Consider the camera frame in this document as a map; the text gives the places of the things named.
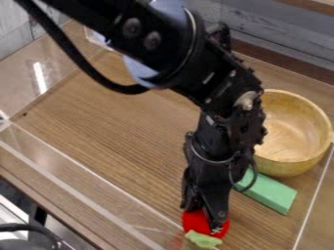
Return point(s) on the wooden bowl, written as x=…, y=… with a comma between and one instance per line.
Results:
x=297, y=135

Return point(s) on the green foam block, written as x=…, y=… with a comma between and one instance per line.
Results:
x=268, y=192

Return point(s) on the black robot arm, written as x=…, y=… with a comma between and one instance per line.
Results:
x=172, y=54

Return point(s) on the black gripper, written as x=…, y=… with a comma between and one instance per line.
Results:
x=208, y=180

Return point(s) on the red plush strawberry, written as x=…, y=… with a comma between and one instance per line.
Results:
x=196, y=231

